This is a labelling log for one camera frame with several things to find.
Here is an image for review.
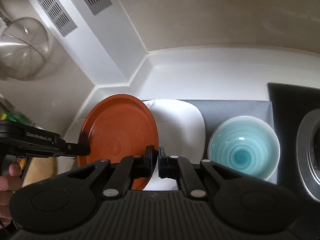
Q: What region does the brown round plate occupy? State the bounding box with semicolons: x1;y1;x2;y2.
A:
76;93;160;191

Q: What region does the light blue ceramic bowl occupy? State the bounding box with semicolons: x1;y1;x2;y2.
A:
207;116;280;180

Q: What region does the person's left hand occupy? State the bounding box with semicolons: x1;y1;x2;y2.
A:
0;162;22;229

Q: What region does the yellow green snack bag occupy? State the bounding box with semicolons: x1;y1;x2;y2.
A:
1;103;36;127

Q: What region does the round wooden cutting board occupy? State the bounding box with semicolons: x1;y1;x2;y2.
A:
22;157;57;187

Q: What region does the white square plate far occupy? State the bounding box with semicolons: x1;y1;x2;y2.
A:
141;99;206;191

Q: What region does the grey counter mat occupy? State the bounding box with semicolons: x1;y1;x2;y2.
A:
179;99;278;184

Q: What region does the metal mesh strainer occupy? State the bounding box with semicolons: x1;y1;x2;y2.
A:
1;13;50;80

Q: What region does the black gas stove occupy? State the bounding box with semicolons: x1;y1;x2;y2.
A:
267;82;319;191

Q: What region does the silver gas burner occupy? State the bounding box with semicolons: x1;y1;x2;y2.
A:
296;109;319;202

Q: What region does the grey wall vent grille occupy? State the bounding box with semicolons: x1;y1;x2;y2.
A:
37;0;77;37

